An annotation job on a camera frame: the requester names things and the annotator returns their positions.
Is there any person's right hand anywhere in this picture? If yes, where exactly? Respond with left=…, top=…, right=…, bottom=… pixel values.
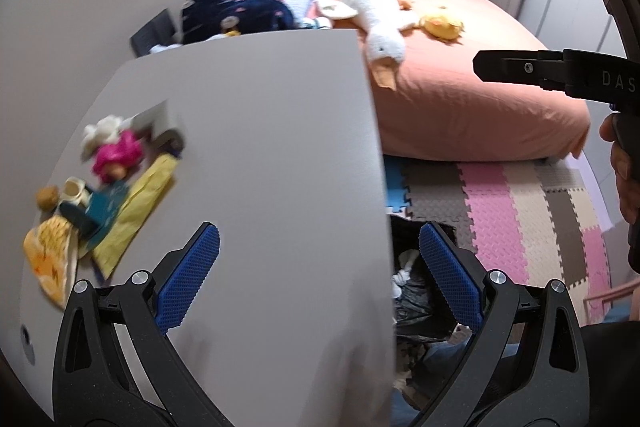
left=599, top=112, right=640, bottom=228

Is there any white crumpled tissue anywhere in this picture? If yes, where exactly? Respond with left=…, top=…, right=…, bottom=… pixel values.
left=390, top=249, right=422, bottom=299

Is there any black trash bag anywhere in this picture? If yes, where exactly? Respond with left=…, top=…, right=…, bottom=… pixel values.
left=387, top=214, right=485, bottom=349

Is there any yellow duck plush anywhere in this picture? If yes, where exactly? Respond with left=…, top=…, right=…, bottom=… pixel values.
left=419, top=6, right=465, bottom=42

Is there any small black packet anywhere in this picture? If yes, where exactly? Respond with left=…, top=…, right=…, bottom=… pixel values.
left=57, top=202, right=101, bottom=239

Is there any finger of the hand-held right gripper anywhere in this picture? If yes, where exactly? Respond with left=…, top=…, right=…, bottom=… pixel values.
left=472, top=49, right=567, bottom=92

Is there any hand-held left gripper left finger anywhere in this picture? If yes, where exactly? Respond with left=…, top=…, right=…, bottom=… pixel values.
left=52, top=222, right=236, bottom=427

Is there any teal packet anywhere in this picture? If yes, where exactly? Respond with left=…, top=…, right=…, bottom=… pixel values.
left=75, top=182, right=134, bottom=254

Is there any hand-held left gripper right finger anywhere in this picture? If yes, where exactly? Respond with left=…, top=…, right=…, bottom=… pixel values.
left=415, top=221, right=591, bottom=427

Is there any small white cup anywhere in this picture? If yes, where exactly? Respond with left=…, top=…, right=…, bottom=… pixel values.
left=60, top=177, right=94, bottom=208

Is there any navy printed blanket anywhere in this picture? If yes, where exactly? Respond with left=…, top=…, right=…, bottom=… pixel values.
left=179, top=0, right=297, bottom=46

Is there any small white box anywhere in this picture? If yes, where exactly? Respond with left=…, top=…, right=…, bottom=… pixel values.
left=131, top=101, right=180, bottom=138

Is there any white tissue wad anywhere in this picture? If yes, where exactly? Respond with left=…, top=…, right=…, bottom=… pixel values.
left=82, top=116, right=133, bottom=158

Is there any round metal cable grommet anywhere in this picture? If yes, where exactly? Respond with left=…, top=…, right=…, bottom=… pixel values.
left=20, top=324, right=37, bottom=366

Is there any yellow orange snack packet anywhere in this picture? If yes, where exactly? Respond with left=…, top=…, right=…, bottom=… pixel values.
left=22, top=214, right=82, bottom=311

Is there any white goose plush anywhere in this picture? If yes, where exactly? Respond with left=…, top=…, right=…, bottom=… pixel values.
left=320, top=0, right=419, bottom=89

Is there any brown potato toy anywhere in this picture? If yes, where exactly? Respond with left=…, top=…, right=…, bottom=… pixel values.
left=35, top=186, right=60, bottom=212

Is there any coloured foam puzzle mat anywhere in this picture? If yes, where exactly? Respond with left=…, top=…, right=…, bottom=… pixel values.
left=382, top=154, right=614, bottom=324

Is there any bed with salmon bedspread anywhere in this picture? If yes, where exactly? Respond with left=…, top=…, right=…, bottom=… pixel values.
left=310, top=0, right=594, bottom=166

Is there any pink haired doll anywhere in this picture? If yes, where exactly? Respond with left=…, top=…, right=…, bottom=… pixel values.
left=90, top=129, right=147, bottom=186

